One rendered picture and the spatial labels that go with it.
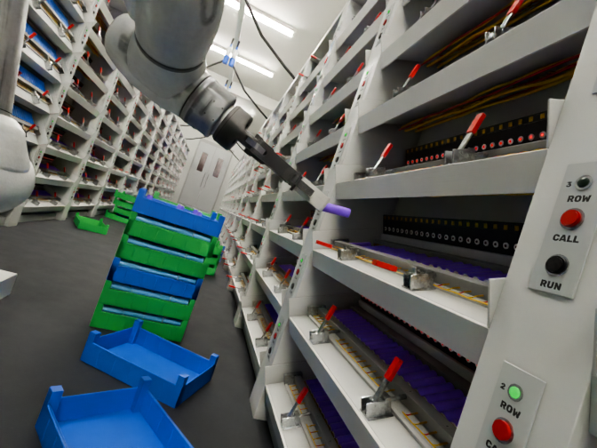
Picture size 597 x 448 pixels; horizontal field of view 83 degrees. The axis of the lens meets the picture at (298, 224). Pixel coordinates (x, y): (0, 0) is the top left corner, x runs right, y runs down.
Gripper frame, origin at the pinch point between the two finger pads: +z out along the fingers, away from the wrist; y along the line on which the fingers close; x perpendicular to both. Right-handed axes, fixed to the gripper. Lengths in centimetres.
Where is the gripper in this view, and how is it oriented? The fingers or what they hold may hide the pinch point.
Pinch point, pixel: (310, 193)
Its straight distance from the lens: 64.2
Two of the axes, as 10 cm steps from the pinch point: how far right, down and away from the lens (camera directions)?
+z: 7.6, 6.1, 2.3
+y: 1.5, 1.9, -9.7
